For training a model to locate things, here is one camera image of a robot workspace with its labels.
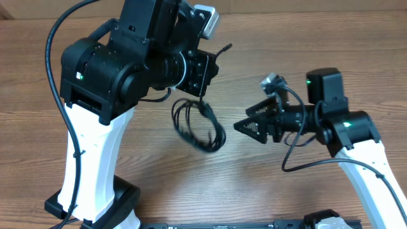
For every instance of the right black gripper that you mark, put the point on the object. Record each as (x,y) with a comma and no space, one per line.
(259,123)

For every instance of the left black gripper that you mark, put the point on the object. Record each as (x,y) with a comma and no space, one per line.
(204,68)

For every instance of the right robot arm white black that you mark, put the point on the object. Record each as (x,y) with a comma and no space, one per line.
(351,137)

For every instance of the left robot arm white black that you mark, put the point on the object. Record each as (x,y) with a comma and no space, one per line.
(152,45)

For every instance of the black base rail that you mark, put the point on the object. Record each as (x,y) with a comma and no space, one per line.
(317,220)

